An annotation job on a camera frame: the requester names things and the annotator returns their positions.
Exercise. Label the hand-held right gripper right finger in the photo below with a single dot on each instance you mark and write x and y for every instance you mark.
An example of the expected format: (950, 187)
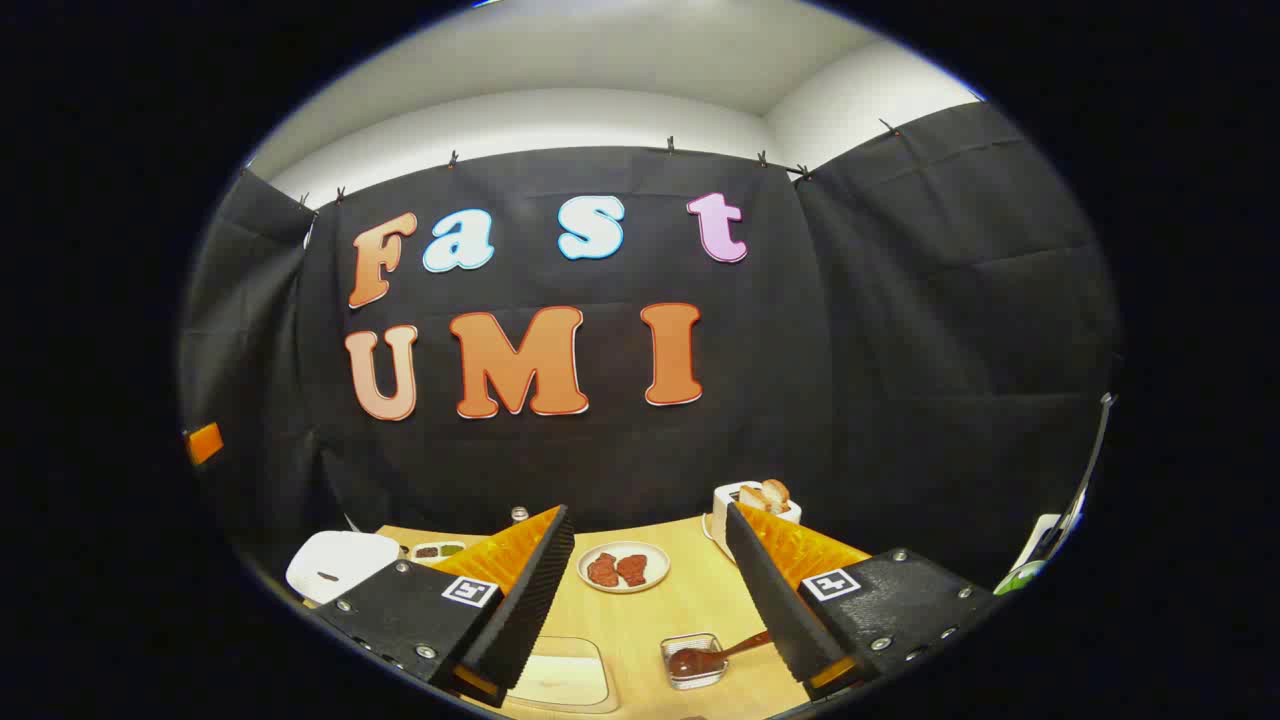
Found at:
(880, 610)

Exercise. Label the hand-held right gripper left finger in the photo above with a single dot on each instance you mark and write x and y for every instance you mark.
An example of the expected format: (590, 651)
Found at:
(420, 615)

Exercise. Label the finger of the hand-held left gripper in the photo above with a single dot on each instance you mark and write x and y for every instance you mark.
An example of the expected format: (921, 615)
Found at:
(205, 443)

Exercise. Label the white rice cooker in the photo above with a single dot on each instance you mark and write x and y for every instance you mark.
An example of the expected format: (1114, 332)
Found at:
(340, 562)

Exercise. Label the brown wooden spoon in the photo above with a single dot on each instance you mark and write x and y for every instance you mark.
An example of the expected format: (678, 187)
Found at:
(735, 647)

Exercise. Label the clear rice container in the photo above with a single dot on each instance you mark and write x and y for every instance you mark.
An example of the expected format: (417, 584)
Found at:
(565, 678)

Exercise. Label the white divided seasoning dish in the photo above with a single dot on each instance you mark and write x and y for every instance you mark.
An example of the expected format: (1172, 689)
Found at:
(437, 551)

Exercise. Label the white device with green screen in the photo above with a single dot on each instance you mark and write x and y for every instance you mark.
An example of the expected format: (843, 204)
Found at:
(1045, 540)

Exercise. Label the white toaster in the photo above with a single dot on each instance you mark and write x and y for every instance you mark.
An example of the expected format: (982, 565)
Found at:
(724, 505)

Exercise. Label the red meat piece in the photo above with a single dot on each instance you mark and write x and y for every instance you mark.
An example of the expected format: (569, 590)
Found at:
(603, 570)
(633, 568)

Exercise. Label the round white plate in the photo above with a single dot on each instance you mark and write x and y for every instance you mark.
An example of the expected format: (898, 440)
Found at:
(655, 572)

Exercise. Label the black backdrop cloth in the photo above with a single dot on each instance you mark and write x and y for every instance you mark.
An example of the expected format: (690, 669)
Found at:
(850, 350)

